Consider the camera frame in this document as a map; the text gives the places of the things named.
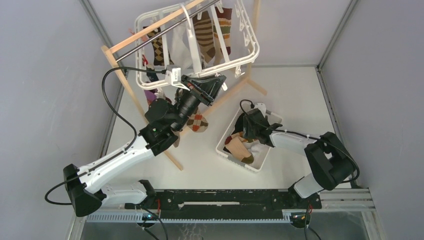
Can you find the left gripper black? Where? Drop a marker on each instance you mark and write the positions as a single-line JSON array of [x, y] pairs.
[[207, 90]]

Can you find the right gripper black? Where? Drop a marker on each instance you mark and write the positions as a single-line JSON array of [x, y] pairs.
[[247, 121]]

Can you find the beige orange argyle sock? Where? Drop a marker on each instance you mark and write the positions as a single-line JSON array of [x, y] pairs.
[[197, 123]]

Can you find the white plastic clip hanger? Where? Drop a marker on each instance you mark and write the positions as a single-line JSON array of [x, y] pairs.
[[247, 55]]

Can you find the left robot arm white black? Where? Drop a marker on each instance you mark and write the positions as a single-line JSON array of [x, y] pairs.
[[87, 186]]

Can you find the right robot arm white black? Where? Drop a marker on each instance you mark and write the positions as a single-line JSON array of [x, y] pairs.
[[328, 159]]

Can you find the black sock in basket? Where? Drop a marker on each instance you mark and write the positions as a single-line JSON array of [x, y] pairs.
[[238, 126]]

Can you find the white plastic basket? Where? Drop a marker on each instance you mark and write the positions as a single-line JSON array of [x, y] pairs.
[[255, 166]]

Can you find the white sock in basket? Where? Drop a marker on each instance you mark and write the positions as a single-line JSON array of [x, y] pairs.
[[256, 149]]

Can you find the tan sock in basket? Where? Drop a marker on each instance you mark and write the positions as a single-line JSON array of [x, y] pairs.
[[238, 150]]

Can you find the white sock hanging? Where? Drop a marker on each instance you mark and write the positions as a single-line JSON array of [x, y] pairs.
[[179, 52]]

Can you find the navy blue sock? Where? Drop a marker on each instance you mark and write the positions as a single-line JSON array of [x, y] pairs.
[[152, 75]]

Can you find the brown yellow argyle sock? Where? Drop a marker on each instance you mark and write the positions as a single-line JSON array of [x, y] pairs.
[[157, 45]]

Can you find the metal hanging rod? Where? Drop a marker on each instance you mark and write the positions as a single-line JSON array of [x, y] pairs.
[[159, 24]]

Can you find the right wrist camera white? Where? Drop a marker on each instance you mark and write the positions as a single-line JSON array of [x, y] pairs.
[[261, 107]]

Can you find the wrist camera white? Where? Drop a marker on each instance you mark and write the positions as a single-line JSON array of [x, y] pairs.
[[173, 76], [261, 107]]

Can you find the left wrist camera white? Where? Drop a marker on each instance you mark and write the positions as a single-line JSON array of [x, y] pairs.
[[173, 76]]

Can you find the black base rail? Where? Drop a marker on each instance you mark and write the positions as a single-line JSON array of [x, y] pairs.
[[224, 203]]

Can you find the white cable duct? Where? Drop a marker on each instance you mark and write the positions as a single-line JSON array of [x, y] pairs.
[[144, 217]]

